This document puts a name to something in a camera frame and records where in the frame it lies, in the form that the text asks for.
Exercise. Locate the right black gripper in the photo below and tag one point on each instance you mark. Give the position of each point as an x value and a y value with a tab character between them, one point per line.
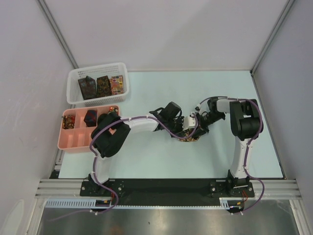
201	128

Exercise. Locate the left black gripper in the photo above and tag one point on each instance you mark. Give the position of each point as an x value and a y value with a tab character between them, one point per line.
180	133

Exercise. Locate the brown patterned long tie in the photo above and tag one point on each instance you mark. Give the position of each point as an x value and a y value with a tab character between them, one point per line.
189	139

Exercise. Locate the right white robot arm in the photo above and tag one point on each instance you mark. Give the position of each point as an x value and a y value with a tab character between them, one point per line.
246	124

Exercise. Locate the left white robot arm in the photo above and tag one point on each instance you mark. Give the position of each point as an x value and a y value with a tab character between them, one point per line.
112	131

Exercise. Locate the colourful dotted rolled tie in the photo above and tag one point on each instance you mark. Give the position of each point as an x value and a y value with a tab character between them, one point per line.
113	110

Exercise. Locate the red colourful folded tie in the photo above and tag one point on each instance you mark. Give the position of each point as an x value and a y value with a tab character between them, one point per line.
117	86

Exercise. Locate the black rolled tie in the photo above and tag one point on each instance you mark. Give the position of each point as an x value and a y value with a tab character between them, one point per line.
100	118

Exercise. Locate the dark brown folded tie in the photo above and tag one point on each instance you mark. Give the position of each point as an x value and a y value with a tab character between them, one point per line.
103	87

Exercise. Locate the navy red striped rolled tie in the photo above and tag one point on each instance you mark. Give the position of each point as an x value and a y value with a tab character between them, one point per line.
90	118

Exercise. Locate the white plastic basket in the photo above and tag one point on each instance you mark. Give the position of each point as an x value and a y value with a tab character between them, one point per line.
74	95

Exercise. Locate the dark floral folded tie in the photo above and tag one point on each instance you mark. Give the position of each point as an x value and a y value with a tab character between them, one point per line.
88	87

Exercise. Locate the pink compartment tray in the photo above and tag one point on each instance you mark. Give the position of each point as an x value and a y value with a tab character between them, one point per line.
78	139

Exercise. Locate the red gold rolled tie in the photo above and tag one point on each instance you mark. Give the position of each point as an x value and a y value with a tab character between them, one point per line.
68	121

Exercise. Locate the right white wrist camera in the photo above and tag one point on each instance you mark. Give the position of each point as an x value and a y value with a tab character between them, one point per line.
198	108

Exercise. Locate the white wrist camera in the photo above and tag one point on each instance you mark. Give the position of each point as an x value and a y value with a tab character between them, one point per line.
189	122
198	108

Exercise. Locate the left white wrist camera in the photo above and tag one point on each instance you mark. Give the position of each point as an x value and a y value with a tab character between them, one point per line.
189	122

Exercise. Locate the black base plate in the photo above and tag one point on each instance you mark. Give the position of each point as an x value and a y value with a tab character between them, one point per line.
158	191

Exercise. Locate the white cable duct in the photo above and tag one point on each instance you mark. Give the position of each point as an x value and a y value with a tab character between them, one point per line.
212	204

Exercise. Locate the aluminium frame rail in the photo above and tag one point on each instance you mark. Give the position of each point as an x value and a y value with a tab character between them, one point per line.
279	189

